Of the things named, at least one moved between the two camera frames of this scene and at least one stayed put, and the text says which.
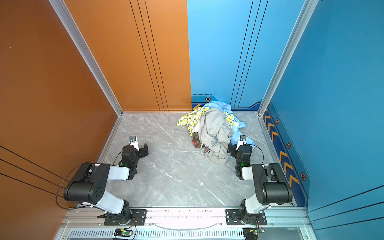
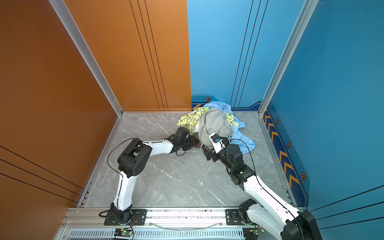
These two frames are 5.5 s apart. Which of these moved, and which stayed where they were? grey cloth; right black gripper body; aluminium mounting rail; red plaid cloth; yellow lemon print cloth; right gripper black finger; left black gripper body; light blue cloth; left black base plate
Moved: right black gripper body; right gripper black finger; left black gripper body
Stayed: left black base plate; yellow lemon print cloth; grey cloth; red plaid cloth; light blue cloth; aluminium mounting rail
